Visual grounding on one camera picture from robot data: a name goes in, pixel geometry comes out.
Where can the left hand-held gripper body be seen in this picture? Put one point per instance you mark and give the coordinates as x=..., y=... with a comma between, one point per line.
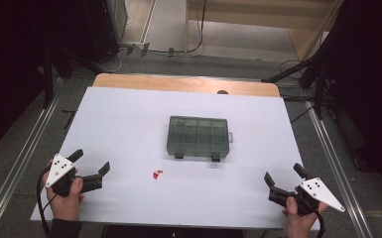
x=59, y=170

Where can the black tripod stand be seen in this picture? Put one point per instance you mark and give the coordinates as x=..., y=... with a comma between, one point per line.
x=317, y=86

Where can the black metal stand post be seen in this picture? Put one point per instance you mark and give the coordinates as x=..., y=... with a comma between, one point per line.
x=48, y=82

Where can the aluminium floor rail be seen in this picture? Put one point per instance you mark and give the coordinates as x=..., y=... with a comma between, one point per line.
x=23, y=155
x=335, y=165

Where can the wooden table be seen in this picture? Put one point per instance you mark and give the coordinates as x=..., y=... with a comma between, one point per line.
x=145, y=82

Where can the person's left hand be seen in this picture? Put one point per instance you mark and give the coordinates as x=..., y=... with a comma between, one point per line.
x=64, y=206

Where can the person's right hand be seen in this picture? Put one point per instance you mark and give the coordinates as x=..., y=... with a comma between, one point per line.
x=299, y=226

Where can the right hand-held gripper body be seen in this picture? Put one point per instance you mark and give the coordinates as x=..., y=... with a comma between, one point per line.
x=320, y=193

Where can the light wooden furniture frame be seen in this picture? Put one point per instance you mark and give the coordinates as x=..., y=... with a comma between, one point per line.
x=244, y=13

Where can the black cabinet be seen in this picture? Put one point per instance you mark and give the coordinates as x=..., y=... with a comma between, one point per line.
x=101, y=26

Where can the dark curtain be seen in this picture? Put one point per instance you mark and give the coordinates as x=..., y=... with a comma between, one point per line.
x=373, y=82
x=10, y=66

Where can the grey power strip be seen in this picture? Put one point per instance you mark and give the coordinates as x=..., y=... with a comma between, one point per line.
x=134, y=46

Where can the transparent grey compartment box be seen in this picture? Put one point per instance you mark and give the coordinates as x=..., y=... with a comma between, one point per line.
x=196, y=137

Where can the dark round table grommet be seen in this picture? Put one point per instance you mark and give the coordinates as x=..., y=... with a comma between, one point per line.
x=222, y=92

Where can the small black floor bracket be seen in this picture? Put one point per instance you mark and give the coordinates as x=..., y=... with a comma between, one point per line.
x=69, y=119

